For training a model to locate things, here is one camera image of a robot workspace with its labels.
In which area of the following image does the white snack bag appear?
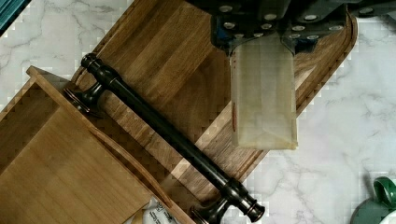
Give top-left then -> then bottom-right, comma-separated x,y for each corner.
122,197 -> 179,224

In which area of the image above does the open wooden drawer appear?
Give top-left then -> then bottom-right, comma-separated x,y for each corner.
1,66 -> 194,224

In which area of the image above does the dark bronze drawer handle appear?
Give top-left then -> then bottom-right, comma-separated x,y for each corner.
64,53 -> 265,224

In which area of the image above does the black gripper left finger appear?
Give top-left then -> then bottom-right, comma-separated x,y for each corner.
210,0 -> 283,57

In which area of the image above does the green ceramic mug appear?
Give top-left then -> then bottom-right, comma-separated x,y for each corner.
350,176 -> 396,224

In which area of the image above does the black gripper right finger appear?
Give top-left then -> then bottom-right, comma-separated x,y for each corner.
281,0 -> 347,55

